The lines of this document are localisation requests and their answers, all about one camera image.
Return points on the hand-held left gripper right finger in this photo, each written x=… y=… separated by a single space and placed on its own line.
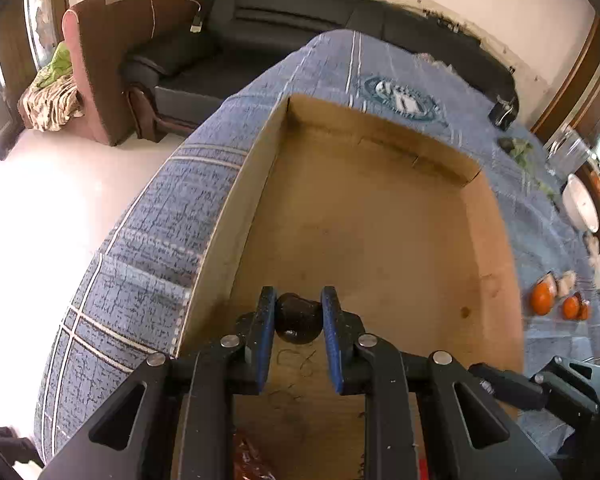
x=333 y=340

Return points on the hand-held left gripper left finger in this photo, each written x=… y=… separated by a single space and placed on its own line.
x=267 y=340

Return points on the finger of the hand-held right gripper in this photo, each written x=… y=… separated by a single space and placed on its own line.
x=510 y=387

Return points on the dark purple plum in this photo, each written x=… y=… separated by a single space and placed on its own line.
x=298 y=319

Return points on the orange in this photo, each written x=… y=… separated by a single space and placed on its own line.
x=541 y=298
x=571 y=307

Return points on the shallow cardboard box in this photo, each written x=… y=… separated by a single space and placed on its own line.
x=370 y=240

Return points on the white peeled fruit chunk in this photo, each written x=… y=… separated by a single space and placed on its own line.
x=566 y=282

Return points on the red date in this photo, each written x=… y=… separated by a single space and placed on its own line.
x=247 y=457

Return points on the blue plaid blanket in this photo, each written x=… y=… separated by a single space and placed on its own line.
x=145 y=230

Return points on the white bowl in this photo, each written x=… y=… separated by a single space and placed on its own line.
x=581 y=202

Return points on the green cloth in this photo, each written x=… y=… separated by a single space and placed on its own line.
x=522 y=152
x=55 y=65

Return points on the black small device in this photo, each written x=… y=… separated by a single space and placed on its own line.
x=504 y=110

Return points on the patterned beige blanket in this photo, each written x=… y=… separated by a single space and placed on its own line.
x=50 y=105

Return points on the black leather sofa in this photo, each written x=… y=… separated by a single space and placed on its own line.
x=290 y=15

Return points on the dark clutter on ledge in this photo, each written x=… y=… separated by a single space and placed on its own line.
x=450 y=20

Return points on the brown armchair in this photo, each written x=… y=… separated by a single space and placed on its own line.
x=110 y=35

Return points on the glass panel door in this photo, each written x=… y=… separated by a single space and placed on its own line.
x=10 y=35

